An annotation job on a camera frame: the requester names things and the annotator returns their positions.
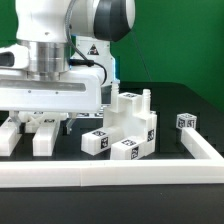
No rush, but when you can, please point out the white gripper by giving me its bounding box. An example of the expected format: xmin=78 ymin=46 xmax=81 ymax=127
xmin=0 ymin=68 xmax=104 ymax=135

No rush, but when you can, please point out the white chair back frame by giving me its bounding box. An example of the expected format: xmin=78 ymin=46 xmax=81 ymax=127
xmin=0 ymin=112 xmax=68 ymax=156

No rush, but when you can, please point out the white chair seat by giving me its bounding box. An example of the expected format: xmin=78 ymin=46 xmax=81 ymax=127
xmin=103 ymin=83 xmax=157 ymax=157

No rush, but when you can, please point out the small white tag cube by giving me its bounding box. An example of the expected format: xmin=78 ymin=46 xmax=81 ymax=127
xmin=176 ymin=113 xmax=197 ymax=129

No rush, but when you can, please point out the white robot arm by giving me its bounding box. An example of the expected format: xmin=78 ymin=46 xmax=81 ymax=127
xmin=0 ymin=0 xmax=135 ymax=128

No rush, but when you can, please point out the white marker sheet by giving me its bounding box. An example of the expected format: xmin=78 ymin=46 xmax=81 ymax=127
xmin=77 ymin=113 xmax=103 ymax=119

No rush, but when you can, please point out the white L-shaped fence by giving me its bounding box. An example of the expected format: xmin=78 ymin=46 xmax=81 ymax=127
xmin=0 ymin=128 xmax=224 ymax=188

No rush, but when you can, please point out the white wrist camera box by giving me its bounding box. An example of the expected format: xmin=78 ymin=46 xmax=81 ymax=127
xmin=0 ymin=44 xmax=29 ymax=69

